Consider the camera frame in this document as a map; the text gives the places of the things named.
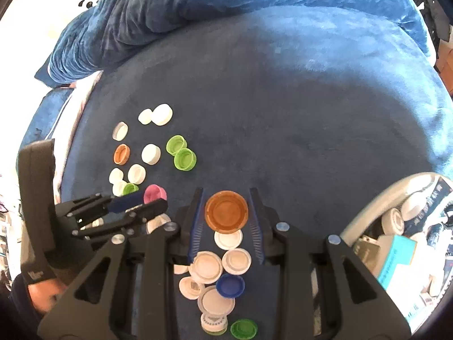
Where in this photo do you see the blue cushion with white piping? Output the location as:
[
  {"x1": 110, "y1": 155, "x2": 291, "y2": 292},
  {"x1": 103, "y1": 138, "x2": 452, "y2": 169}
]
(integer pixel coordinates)
[{"x1": 21, "y1": 87, "x2": 76, "y2": 149}]

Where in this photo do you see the pile of clothes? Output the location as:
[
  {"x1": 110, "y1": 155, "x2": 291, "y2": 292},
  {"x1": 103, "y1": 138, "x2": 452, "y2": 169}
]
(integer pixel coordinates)
[{"x1": 403, "y1": 0, "x2": 453, "y2": 43}]

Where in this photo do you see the small beige box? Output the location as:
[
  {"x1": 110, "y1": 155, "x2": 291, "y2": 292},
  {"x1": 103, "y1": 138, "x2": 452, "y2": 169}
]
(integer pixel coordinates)
[{"x1": 352, "y1": 235, "x2": 379, "y2": 266}]

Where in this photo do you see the blue bottle cap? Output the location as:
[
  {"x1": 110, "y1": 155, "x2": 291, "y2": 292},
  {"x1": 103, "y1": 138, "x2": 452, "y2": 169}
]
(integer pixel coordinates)
[{"x1": 216, "y1": 274, "x2": 246, "y2": 298}]

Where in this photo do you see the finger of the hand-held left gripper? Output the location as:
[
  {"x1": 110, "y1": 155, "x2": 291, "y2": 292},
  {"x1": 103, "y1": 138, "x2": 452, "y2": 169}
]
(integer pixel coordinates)
[
  {"x1": 72, "y1": 199, "x2": 169, "y2": 248},
  {"x1": 57, "y1": 190, "x2": 146, "y2": 224}
]

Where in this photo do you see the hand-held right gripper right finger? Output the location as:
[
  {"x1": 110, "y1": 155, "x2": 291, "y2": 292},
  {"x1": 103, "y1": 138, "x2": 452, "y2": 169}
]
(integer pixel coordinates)
[{"x1": 249, "y1": 187, "x2": 413, "y2": 340}]

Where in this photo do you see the teal box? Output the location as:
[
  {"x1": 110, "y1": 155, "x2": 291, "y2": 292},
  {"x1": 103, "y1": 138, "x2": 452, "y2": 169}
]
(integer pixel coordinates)
[{"x1": 375, "y1": 234, "x2": 418, "y2": 289}]

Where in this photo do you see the blue printed packet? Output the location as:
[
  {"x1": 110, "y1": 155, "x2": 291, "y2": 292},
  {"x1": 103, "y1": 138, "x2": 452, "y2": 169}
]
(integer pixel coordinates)
[{"x1": 403, "y1": 180, "x2": 453, "y2": 241}]

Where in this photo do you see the person's left hand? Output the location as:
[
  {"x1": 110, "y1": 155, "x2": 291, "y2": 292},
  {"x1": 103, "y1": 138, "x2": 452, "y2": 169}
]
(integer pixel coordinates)
[{"x1": 27, "y1": 279, "x2": 69, "y2": 313}]

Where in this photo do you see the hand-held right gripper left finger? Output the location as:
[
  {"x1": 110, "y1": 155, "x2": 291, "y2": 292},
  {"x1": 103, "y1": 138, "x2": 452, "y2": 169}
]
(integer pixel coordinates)
[{"x1": 37, "y1": 187, "x2": 205, "y2": 340}]

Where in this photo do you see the white cap with blue print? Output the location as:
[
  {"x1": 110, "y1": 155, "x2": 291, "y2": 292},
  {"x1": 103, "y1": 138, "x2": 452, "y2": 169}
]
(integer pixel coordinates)
[{"x1": 200, "y1": 312, "x2": 228, "y2": 336}]

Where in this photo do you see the translucent wide bottle cap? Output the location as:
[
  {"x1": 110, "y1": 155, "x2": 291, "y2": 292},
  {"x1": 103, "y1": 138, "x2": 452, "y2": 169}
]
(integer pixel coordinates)
[{"x1": 112, "y1": 121, "x2": 129, "y2": 140}]

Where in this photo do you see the brown bottle cap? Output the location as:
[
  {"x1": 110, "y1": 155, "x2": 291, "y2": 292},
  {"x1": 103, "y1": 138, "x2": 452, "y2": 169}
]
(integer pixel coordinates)
[{"x1": 113, "y1": 144, "x2": 131, "y2": 164}]

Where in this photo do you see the white jar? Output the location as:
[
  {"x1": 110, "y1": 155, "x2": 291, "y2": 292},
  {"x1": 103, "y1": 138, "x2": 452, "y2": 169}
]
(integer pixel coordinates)
[{"x1": 381, "y1": 207, "x2": 404, "y2": 236}]

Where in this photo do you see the orange bottle cap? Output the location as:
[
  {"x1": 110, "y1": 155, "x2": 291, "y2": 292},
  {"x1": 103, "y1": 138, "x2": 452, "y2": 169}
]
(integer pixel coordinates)
[{"x1": 204, "y1": 191, "x2": 249, "y2": 234}]

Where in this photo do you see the pink bottle cap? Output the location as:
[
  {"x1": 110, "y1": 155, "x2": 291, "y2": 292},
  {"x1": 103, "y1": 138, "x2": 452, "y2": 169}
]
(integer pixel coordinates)
[{"x1": 144, "y1": 184, "x2": 168, "y2": 203}]

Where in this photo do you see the grey plastic basin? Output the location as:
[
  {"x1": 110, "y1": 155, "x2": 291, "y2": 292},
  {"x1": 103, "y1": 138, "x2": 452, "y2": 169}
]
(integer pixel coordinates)
[{"x1": 340, "y1": 172, "x2": 453, "y2": 333}]

